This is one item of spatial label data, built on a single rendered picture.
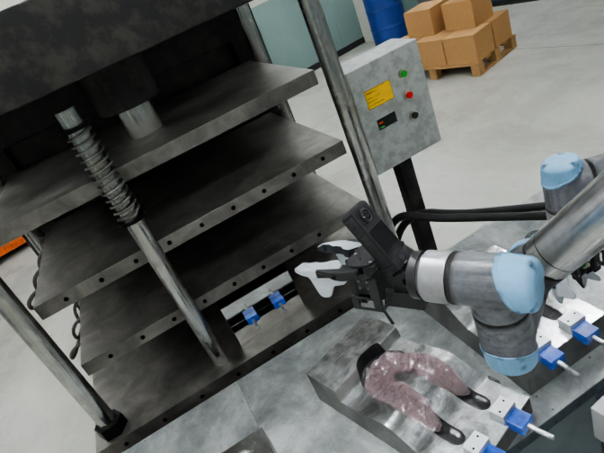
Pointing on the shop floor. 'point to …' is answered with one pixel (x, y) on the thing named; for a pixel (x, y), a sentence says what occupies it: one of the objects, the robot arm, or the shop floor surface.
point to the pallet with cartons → (459, 35)
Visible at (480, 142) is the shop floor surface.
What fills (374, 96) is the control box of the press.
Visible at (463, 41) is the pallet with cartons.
